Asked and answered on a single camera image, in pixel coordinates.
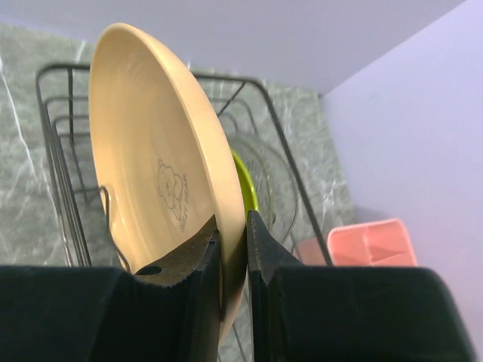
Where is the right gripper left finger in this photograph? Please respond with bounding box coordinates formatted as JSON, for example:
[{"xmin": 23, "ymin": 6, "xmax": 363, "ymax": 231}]
[{"xmin": 1, "ymin": 218, "xmax": 220, "ymax": 361}]

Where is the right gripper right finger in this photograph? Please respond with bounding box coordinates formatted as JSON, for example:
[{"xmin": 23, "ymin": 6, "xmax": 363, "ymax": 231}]
[{"xmin": 247, "ymin": 210, "xmax": 477, "ymax": 361}]

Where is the beige plate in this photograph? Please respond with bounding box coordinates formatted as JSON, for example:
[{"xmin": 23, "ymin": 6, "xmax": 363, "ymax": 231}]
[{"xmin": 88, "ymin": 23, "xmax": 246, "ymax": 337}]

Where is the pink divided tray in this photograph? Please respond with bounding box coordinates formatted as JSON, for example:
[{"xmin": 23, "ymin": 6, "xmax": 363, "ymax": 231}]
[{"xmin": 294, "ymin": 217, "xmax": 419, "ymax": 268}]

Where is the green plate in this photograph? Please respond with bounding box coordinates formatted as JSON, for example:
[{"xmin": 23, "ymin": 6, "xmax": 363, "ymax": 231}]
[{"xmin": 230, "ymin": 149, "xmax": 259, "ymax": 213}]

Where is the clear glass plate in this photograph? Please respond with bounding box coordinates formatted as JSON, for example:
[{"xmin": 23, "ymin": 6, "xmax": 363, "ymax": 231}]
[{"xmin": 228, "ymin": 133, "xmax": 299, "ymax": 244}]

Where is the black wire dish rack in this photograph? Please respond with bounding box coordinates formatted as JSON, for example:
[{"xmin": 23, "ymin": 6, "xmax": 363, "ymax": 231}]
[{"xmin": 35, "ymin": 62, "xmax": 334, "ymax": 362}]

